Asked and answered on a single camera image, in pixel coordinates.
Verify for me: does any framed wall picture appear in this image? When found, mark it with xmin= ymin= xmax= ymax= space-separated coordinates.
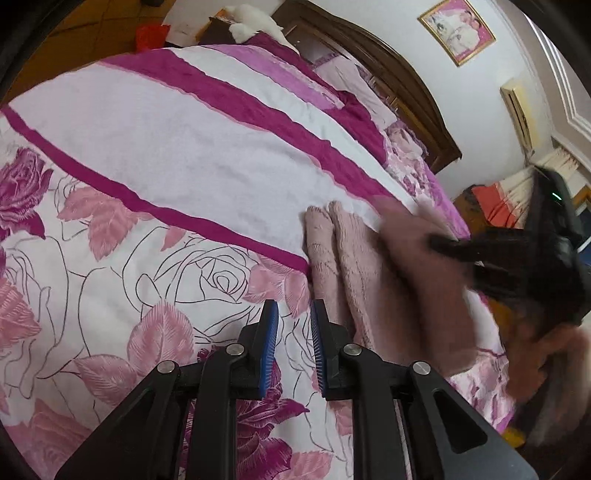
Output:
xmin=417 ymin=0 xmax=496 ymax=67

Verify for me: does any cream and red curtain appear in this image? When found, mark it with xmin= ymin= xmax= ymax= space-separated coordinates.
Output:
xmin=471 ymin=148 xmax=583 ymax=232

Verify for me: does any person's right hand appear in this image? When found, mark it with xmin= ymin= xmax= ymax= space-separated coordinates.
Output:
xmin=507 ymin=322 xmax=574 ymax=403

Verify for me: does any dark wooden headboard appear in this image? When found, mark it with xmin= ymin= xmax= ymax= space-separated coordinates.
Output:
xmin=272 ymin=0 xmax=463 ymax=174

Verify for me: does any person's right forearm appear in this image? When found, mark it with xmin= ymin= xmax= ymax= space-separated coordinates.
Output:
xmin=526 ymin=318 xmax=591 ymax=449

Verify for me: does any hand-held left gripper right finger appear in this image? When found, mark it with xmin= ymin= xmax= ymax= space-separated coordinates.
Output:
xmin=310 ymin=299 xmax=540 ymax=480

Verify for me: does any wall air conditioner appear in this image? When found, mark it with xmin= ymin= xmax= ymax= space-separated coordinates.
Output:
xmin=501 ymin=78 xmax=542 ymax=154

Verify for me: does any floral pillow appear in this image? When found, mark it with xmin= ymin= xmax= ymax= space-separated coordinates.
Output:
xmin=385 ymin=124 xmax=437 ymax=188

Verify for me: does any floral bed quilt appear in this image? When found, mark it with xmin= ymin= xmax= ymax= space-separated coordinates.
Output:
xmin=0 ymin=32 xmax=518 ymax=480

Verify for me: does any pink knit cardigan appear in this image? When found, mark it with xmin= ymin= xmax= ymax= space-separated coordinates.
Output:
xmin=302 ymin=196 xmax=482 ymax=377

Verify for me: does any red bag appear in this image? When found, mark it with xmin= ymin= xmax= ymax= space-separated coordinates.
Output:
xmin=136 ymin=24 xmax=171 ymax=53

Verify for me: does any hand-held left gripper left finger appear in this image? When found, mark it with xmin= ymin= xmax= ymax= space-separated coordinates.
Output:
xmin=54 ymin=299 xmax=280 ymax=480

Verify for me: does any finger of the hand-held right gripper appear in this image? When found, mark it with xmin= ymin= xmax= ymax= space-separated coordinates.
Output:
xmin=429 ymin=227 xmax=533 ymax=265
xmin=472 ymin=262 xmax=537 ymax=297

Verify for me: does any lilac pillow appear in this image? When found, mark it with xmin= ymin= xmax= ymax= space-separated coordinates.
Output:
xmin=314 ymin=53 xmax=399 ymax=131

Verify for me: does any wooden nightstand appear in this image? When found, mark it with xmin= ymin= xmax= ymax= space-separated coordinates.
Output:
xmin=198 ymin=16 xmax=242 ymax=46

